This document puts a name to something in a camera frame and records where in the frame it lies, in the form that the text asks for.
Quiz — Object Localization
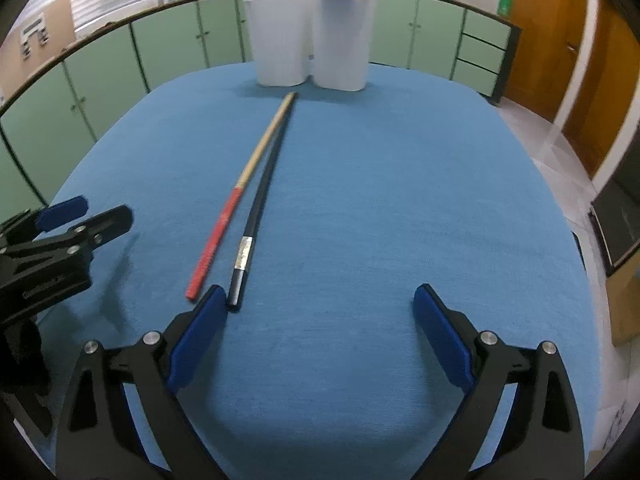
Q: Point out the black chopstick with silver band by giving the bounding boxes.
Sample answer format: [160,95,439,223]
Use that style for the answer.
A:
[227,92,298,312]

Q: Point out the red-handled wooden chopstick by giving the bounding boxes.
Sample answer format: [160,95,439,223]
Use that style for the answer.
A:
[184,92,297,301]

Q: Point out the green lower kitchen cabinets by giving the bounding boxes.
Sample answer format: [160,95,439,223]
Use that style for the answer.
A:
[1,0,521,217]

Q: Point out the cardboard box water purifier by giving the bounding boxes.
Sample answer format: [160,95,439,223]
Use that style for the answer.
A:
[1,0,76,101]

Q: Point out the black oven appliance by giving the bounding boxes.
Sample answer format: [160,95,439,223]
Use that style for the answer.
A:
[591,152,639,276]

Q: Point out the blue table mat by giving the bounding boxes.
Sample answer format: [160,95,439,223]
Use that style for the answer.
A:
[39,64,600,479]

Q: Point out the white two-compartment utensil holder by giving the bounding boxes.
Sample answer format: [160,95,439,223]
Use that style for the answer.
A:
[244,0,378,92]

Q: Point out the brown wooden door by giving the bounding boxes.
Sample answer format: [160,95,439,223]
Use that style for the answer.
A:
[506,0,588,122]
[564,0,639,177]

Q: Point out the green bottle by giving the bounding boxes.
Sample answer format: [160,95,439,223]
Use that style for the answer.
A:
[497,0,513,18]

